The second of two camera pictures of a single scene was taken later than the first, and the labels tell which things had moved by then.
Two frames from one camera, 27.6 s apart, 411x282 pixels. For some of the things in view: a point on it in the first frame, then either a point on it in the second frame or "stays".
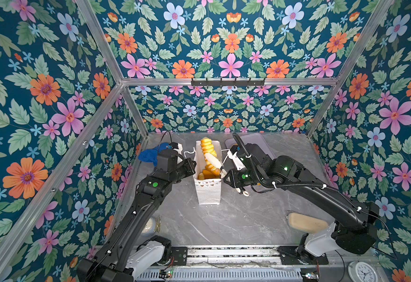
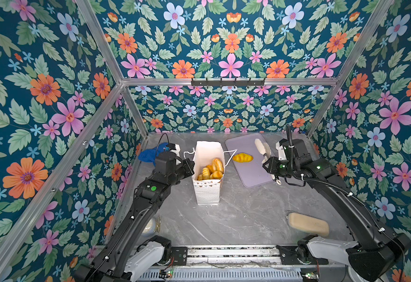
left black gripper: x=191 y=167 stays
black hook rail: x=228 y=83 stays
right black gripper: x=231 y=176 → x=272 y=161
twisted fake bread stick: x=208 y=147 → x=206 y=173
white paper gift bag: x=209 y=191 stays
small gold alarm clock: x=152 y=225 stays
